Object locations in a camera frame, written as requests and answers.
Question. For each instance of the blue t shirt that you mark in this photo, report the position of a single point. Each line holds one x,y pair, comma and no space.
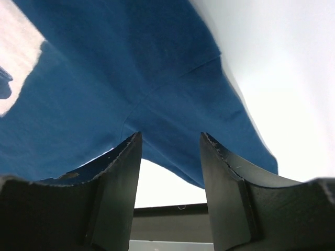
79,77

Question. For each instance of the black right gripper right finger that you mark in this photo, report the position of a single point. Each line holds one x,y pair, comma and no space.
252,209

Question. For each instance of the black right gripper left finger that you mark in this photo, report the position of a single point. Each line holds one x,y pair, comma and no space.
89,208

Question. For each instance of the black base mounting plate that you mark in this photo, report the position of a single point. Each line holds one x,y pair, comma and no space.
183,223

